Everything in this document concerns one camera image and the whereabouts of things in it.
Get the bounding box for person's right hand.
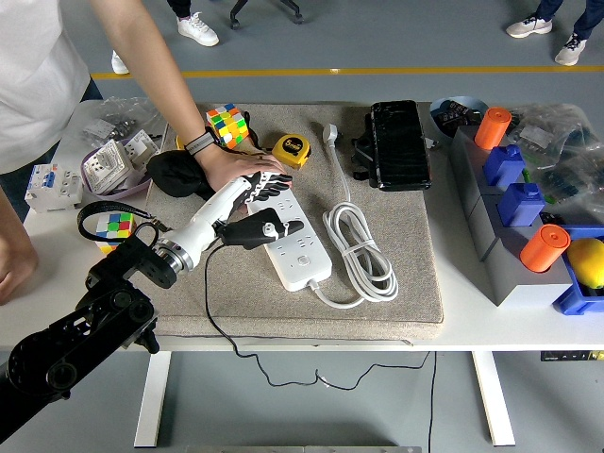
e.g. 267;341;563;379
0;233;40;307

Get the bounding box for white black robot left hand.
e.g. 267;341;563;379
167;169;306;260

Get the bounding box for person's left hand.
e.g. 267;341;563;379
195;143;289;193

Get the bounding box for black plug adapter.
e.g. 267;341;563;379
225;207;284;251

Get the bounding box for white power strip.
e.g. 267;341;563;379
247;186;333;292

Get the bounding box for grey black wristband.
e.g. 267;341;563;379
183;131;221;156

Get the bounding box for large colourful puzzle cube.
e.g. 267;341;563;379
206;102;250;150

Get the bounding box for black cloth pouch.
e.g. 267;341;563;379
146;151;213;198

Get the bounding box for yellow tape measure 5m label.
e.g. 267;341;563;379
271;132;312;170

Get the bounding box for white circuit breaker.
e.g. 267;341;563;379
24;162;85;213

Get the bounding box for purple bowl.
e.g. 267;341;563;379
80;139;152;198

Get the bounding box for small colourful puzzle cube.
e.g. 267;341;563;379
95;211;138;256

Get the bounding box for grey-brown mat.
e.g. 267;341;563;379
141;101;445;342

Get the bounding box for clear plastic parts bag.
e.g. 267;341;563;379
528;136;604;223
508;102;594;157
79;96;165;143

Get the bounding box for black office chair base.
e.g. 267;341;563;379
228;0;306;30

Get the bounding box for black glossy phone case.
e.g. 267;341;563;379
370;99;433;193

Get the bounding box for white table leg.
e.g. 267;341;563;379
133;351;172;448
471;351;516;447

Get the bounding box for person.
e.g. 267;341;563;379
0;0;220;223
506;0;604;67

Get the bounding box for black small electronic parts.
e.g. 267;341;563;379
434;100;486;131

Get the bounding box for light blue bowl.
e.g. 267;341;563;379
428;95;490;143

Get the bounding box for orange cylinder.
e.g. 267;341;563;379
519;223;572;274
474;106;513;150

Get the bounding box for blue plastic block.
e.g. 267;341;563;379
496;182;547;228
481;143;527;188

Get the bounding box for grey block base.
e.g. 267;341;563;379
447;125;575;308

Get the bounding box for blue plastic bin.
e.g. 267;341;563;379
551;224;604;316

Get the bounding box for yellow lemon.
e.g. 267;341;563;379
565;238;604;290

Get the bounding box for black table control panel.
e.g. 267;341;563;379
540;348;604;362

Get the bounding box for black tape measure strap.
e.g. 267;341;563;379
243;111;264;153

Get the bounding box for thin black plug cord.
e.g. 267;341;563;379
204;240;433;392

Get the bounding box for white wall socket panel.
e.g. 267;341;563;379
86;139;137;194
123;127;161;165

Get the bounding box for white power strip cable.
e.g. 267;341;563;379
309;122;400;310

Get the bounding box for black hanging cable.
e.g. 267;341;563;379
427;351;438;453

